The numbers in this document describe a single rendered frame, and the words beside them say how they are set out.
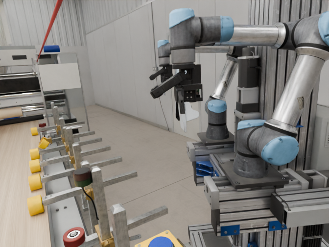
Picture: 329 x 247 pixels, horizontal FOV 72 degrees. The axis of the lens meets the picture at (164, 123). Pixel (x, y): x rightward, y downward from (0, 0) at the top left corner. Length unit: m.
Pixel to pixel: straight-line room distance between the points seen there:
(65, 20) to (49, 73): 6.88
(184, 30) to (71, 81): 2.75
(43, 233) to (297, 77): 1.12
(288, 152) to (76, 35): 9.60
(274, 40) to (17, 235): 1.25
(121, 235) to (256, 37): 0.80
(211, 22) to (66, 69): 2.77
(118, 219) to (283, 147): 0.58
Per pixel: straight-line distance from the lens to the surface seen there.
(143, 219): 1.10
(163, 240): 0.43
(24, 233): 1.15
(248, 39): 0.93
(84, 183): 0.86
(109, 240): 1.02
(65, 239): 1.03
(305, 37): 0.93
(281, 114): 0.88
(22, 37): 9.78
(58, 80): 3.32
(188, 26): 0.70
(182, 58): 0.69
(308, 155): 1.37
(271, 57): 1.16
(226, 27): 0.74
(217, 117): 1.43
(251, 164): 1.01
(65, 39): 9.93
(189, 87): 0.70
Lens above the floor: 1.52
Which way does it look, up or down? 15 degrees down
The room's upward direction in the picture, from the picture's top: 4 degrees counter-clockwise
